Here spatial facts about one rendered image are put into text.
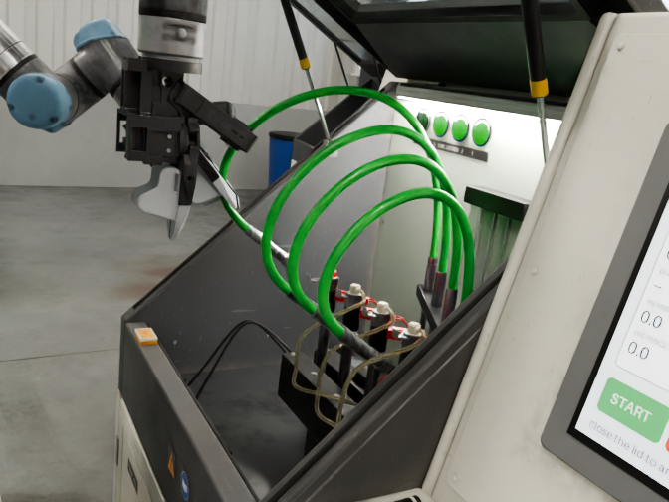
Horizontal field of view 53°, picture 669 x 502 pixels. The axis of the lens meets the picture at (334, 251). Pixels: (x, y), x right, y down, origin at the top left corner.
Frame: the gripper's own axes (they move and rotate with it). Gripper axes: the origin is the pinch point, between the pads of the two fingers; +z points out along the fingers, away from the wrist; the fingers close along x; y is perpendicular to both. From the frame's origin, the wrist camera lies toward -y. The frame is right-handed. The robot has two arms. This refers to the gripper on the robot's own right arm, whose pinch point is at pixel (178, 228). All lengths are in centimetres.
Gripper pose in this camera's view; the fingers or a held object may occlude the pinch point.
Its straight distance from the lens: 85.9
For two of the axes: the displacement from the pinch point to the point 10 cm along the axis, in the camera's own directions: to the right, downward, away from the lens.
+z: -1.2, 9.6, 2.5
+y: -8.8, 0.2, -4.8
